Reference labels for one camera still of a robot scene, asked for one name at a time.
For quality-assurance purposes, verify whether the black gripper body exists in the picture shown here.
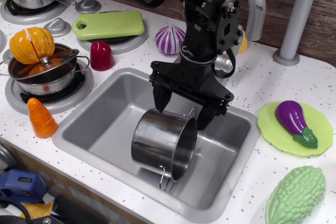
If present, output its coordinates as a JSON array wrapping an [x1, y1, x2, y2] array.
[[150, 54, 234, 115]]

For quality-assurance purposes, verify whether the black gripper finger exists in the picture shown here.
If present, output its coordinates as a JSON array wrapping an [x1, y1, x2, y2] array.
[[153, 82, 172, 113], [197, 105, 216, 131]]

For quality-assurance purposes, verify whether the steel pot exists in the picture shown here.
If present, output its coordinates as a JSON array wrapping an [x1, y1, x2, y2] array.
[[131, 107, 197, 190], [1, 44, 79, 95]]

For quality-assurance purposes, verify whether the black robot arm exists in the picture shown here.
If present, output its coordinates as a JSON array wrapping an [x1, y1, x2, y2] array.
[[135, 0, 243, 130]]

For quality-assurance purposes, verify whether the grey sink basin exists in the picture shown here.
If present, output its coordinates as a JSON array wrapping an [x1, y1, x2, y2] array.
[[52, 68, 260, 223]]

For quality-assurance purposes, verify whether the steel pot lid tilted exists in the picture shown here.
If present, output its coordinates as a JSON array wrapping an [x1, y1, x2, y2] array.
[[8, 49, 79, 80]]

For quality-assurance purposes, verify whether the purple striped toy onion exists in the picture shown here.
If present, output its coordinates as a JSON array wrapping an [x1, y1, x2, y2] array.
[[155, 25, 185, 55]]

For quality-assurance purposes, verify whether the yellow toy corn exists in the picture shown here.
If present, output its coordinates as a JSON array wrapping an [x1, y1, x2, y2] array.
[[238, 30, 248, 54]]

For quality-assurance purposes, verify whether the grey middle stove burner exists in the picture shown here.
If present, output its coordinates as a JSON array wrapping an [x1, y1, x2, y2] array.
[[77, 33, 147, 55]]

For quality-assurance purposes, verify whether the grey stove burner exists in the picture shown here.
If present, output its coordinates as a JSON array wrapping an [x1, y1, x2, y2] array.
[[1, 2, 66, 25], [5, 60, 93, 115], [77, 33, 147, 55]]

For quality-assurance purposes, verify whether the red toy pepper piece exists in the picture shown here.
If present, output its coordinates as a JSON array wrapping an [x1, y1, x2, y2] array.
[[90, 40, 115, 71]]

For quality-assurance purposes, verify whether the grey front stove burner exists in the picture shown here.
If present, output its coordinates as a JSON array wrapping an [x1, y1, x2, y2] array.
[[5, 60, 93, 115]]

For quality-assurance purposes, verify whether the purple toy eggplant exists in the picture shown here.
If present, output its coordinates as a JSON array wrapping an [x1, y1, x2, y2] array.
[[275, 100, 318, 148]]

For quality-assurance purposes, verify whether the green cutting board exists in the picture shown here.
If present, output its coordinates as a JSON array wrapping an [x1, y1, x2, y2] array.
[[72, 10, 145, 40]]

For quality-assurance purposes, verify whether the grey vertical pole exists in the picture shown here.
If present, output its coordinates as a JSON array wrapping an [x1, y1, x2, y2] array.
[[273, 0, 314, 67]]

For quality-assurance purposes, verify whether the silver curved faucet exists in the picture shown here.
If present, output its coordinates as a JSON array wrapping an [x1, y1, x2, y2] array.
[[212, 0, 266, 78]]

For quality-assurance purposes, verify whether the light green plate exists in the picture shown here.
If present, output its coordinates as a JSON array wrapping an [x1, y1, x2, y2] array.
[[258, 101, 333, 156]]

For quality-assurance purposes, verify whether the grey stove knob upper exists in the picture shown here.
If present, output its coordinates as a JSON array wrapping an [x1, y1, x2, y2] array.
[[75, 0, 101, 14]]

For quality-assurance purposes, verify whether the grey stove knob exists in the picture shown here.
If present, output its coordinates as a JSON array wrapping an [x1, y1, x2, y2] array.
[[75, 0, 101, 14], [44, 18, 71, 38]]

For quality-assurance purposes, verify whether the green toy bitter gourd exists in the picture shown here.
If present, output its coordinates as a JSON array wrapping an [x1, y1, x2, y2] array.
[[265, 166, 326, 223]]

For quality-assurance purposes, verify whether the orange toy carrot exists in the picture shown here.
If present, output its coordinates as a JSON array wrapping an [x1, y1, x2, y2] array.
[[27, 98, 58, 138]]

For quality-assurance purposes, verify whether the grey stove knob lower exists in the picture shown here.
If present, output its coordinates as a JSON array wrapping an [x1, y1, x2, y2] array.
[[44, 18, 71, 38]]

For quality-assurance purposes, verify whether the orange toy pumpkin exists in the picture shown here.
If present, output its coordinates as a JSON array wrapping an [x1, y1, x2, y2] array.
[[9, 27, 55, 65]]

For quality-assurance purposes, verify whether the blue tool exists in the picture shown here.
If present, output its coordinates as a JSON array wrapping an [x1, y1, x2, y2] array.
[[1, 169, 47, 203]]

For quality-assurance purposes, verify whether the grey back stove burner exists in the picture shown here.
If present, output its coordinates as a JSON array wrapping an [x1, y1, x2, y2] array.
[[1, 2, 66, 25]]

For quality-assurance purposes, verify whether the black cable lower left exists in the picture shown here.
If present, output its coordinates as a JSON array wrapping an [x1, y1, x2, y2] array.
[[0, 197, 34, 224]]

